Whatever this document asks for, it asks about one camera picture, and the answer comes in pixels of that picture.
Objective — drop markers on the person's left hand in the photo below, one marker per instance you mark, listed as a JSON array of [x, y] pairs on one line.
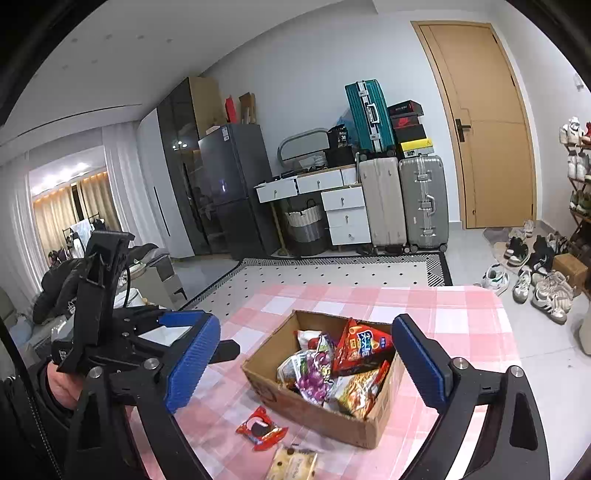
[[64, 387]]

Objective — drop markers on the black jacket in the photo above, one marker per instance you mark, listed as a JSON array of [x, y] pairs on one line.
[[55, 290]]

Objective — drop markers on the beige snack packet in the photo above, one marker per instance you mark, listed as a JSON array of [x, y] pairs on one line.
[[293, 464]]

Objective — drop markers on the yellow shoebox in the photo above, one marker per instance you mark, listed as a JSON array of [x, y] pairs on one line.
[[418, 147]]

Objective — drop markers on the white orange noodle snack bag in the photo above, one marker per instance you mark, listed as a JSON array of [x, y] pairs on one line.
[[358, 392]]

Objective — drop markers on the blue plastic bag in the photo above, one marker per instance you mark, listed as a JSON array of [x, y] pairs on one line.
[[344, 117]]

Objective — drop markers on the red paper bag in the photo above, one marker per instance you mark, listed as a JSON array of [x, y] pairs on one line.
[[230, 110]]

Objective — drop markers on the curved grey metal frame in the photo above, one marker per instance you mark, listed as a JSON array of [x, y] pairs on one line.
[[295, 138]]

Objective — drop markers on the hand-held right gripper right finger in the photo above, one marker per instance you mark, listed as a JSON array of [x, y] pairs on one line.
[[420, 364]]

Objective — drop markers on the red cookie packet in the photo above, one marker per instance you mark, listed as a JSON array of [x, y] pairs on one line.
[[261, 429]]

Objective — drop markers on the beige curtains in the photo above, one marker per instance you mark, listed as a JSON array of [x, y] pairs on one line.
[[55, 212]]

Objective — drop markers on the white wardrobe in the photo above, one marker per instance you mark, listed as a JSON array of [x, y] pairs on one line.
[[161, 194]]

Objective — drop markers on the silver white snack bag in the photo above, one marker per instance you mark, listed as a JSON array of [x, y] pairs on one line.
[[291, 367]]

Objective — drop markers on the wooden shoe rack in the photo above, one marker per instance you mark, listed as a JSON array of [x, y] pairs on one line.
[[579, 230]]

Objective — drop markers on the person's left forearm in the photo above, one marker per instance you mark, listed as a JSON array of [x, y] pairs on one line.
[[27, 434]]

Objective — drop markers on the grey refrigerator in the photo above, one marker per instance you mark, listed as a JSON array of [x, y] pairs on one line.
[[240, 194]]

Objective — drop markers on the grey doormat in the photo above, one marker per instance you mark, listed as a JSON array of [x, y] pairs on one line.
[[496, 235]]

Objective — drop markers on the black gift box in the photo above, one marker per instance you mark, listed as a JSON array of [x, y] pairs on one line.
[[339, 136]]

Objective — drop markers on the cardboard box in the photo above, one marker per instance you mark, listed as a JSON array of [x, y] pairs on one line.
[[314, 415]]

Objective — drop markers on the plain black shoebox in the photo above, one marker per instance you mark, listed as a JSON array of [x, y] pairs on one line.
[[411, 134]]

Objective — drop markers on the silver suitcase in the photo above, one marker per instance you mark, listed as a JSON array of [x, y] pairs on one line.
[[422, 203]]

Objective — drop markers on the beige trash bin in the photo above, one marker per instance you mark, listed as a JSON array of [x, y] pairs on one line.
[[584, 330]]

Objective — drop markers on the wooden door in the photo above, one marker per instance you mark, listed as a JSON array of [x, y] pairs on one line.
[[489, 161]]

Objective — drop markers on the tall narrow brown carton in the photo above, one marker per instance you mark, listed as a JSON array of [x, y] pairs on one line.
[[247, 108]]

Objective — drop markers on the pink checkered tablecloth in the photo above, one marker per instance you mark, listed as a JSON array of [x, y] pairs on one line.
[[461, 318]]

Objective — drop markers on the small brown floor carton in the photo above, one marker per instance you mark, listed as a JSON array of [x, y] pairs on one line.
[[570, 272]]

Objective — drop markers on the white grey laundry basket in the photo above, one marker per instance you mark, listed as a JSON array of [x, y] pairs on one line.
[[304, 230]]

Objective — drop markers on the white dotted rug black border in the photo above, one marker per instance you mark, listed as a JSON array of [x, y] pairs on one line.
[[323, 277]]

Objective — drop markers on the beige suitcase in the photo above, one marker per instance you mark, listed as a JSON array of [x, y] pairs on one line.
[[383, 203]]

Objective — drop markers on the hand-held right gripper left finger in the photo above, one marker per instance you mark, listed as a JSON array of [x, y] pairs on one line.
[[191, 364]]

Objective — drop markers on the white sheer curtain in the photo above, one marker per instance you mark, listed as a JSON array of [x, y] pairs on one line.
[[127, 175]]

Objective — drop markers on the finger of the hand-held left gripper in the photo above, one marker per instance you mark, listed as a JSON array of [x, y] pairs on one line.
[[226, 351], [182, 318]]

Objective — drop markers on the pile of shoes on floor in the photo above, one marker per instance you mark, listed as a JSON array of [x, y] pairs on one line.
[[545, 286]]

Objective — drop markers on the dark glass cabinet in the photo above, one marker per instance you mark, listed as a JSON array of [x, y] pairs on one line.
[[180, 184]]

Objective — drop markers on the teal suitcase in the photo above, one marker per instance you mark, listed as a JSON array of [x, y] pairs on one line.
[[369, 115]]

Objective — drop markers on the purple snack bag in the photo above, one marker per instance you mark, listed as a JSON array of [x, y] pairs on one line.
[[314, 385]]

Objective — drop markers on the row of shoes on rack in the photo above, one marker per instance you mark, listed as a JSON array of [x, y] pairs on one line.
[[577, 161]]

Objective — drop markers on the red black shoebox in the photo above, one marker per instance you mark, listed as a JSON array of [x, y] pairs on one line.
[[406, 121]]

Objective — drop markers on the large brown carton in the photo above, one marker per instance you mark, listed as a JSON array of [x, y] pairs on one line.
[[205, 104]]

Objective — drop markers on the white desk with drawers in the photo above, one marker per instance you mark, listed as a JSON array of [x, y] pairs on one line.
[[346, 217]]

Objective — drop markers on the red chip bag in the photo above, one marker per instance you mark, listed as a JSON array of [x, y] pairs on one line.
[[360, 346]]

